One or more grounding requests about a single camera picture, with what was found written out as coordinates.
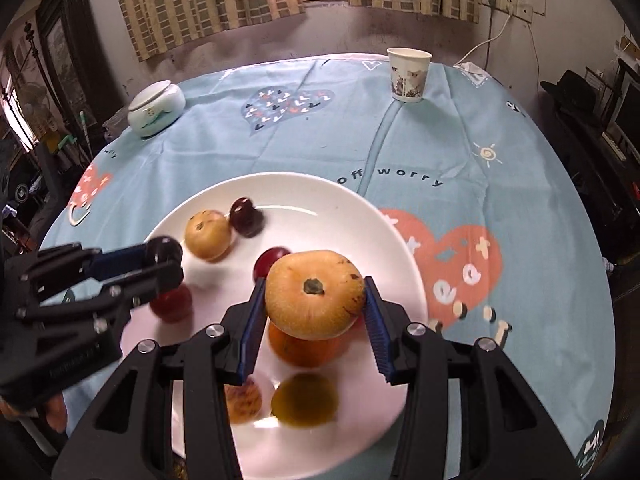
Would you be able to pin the blue printed tablecloth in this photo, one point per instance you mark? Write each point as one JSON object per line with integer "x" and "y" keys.
{"x": 450, "y": 135}

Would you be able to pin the yellow green tomato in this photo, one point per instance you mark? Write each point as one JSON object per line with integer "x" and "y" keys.
{"x": 305, "y": 401}

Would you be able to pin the person's left hand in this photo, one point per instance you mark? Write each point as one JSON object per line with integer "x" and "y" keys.
{"x": 56, "y": 412}

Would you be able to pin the tan melon with stem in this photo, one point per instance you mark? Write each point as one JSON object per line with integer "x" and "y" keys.
{"x": 310, "y": 306}

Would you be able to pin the yellow round fruit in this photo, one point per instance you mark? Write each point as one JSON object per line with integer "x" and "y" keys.
{"x": 207, "y": 235}

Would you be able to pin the computer monitor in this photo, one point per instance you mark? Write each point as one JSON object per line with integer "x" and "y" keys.
{"x": 629, "y": 110}

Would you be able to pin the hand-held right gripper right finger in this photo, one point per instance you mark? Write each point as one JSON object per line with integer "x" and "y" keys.
{"x": 377, "y": 332}

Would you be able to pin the wall power strip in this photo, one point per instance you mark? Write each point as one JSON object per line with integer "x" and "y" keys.
{"x": 505, "y": 6}

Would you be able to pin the red plum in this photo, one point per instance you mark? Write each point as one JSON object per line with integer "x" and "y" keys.
{"x": 175, "y": 305}
{"x": 265, "y": 262}

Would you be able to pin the printed paper cup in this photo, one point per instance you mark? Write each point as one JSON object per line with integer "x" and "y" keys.
{"x": 409, "y": 75}

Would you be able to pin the white oval plate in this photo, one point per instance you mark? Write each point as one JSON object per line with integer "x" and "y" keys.
{"x": 325, "y": 210}

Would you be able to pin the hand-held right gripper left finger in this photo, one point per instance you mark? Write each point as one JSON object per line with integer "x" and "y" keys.
{"x": 251, "y": 332}

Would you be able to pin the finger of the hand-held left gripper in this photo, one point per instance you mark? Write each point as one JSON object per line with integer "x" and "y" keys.
{"x": 125, "y": 260}
{"x": 150, "y": 285}

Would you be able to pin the black hat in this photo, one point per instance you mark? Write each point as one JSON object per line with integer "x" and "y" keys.
{"x": 572, "y": 89}

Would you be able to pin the black desk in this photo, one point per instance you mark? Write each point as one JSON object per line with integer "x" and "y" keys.
{"x": 595, "y": 170}

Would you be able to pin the dark purple plum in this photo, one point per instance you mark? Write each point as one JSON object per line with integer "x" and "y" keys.
{"x": 167, "y": 250}
{"x": 246, "y": 217}

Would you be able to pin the tan striped melon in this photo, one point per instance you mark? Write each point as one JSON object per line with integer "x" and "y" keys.
{"x": 245, "y": 402}

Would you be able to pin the orange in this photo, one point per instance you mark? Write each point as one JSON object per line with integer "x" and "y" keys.
{"x": 305, "y": 353}

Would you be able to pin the white lidded ceramic jar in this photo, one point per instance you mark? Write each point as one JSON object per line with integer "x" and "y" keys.
{"x": 155, "y": 110}

